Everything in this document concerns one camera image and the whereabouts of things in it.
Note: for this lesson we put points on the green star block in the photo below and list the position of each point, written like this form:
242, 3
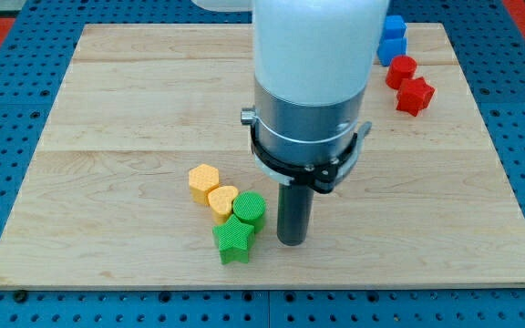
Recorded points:
234, 240

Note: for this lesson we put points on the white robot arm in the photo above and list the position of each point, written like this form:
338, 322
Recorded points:
312, 62

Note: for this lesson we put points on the yellow hexagon block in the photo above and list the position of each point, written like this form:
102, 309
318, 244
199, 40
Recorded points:
202, 180

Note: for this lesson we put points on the red cylinder block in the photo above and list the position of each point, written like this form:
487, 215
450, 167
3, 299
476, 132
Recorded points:
401, 67

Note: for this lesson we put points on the red star block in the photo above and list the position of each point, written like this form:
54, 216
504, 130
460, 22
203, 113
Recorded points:
414, 95

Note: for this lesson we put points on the blue block front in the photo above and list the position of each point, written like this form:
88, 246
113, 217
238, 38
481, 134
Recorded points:
390, 48

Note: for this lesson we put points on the wooden board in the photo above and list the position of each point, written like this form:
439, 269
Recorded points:
106, 204

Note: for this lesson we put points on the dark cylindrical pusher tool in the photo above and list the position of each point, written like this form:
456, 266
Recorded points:
294, 210

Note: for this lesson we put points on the blue block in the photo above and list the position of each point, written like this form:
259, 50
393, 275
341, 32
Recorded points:
390, 48
394, 27

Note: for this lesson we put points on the yellow heart block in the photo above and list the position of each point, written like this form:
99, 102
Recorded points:
220, 201

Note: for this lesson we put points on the blue block rear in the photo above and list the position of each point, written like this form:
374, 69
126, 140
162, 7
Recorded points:
394, 27

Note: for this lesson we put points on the green cylinder block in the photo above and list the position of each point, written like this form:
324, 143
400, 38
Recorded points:
250, 208

